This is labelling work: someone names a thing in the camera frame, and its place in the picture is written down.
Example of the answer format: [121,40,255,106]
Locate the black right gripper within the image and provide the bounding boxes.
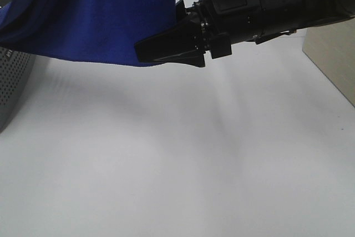
[134,0,261,67]

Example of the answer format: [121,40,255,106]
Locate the blue microfibre towel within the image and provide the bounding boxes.
[1,0,176,67]

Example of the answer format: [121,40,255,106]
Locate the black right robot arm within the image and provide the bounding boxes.
[134,0,354,68]

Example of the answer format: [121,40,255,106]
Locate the beige fabric storage box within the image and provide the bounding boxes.
[302,19,354,105]

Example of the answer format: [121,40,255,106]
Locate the grey perforated plastic basket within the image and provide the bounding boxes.
[1,0,36,131]

